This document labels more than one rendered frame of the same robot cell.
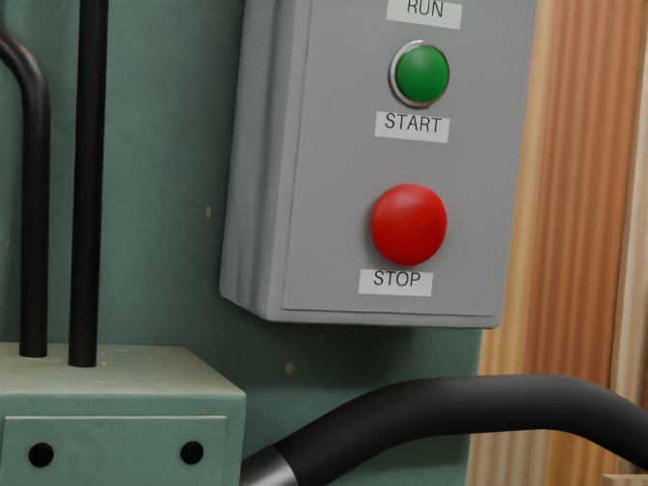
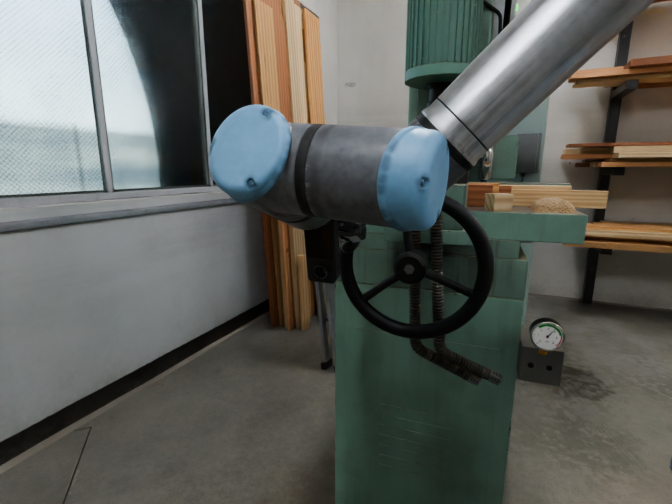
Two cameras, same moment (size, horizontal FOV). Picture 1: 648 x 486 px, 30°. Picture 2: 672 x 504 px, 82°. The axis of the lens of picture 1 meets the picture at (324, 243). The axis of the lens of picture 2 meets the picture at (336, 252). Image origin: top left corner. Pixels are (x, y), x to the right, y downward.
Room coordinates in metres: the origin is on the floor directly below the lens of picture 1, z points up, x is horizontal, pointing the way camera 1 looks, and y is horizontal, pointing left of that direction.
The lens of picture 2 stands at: (-0.03, 1.26, 0.99)
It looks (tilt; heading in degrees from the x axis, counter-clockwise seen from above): 12 degrees down; 313
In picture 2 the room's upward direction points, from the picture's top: straight up
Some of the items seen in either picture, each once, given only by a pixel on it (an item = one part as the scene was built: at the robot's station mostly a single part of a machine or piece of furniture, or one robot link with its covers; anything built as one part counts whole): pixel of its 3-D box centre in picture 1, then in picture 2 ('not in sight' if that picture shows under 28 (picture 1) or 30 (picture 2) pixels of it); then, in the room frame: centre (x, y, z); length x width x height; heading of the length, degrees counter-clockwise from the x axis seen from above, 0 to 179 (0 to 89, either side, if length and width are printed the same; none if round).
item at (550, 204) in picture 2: not in sight; (552, 203); (0.20, 0.31, 0.91); 0.12 x 0.09 x 0.03; 113
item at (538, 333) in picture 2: not in sight; (545, 337); (0.16, 0.43, 0.65); 0.06 x 0.04 x 0.08; 23
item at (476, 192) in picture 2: not in sight; (452, 195); (0.42, 0.36, 0.93); 0.18 x 0.02 x 0.05; 23
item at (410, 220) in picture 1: (408, 224); not in sight; (0.44, -0.03, 1.36); 0.03 x 0.01 x 0.03; 113
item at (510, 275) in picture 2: not in sight; (435, 248); (0.53, 0.22, 0.76); 0.57 x 0.45 x 0.09; 113
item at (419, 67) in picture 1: (421, 73); not in sight; (0.44, -0.03, 1.42); 0.02 x 0.01 x 0.02; 113
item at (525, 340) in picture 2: not in sight; (538, 354); (0.18, 0.36, 0.58); 0.12 x 0.08 x 0.08; 113
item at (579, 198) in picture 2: not in sight; (452, 196); (0.44, 0.32, 0.92); 0.68 x 0.02 x 0.04; 23
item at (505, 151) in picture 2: not in sight; (499, 158); (0.41, 0.10, 1.02); 0.09 x 0.07 x 0.12; 23
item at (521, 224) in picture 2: not in sight; (435, 219); (0.42, 0.43, 0.87); 0.61 x 0.30 x 0.06; 23
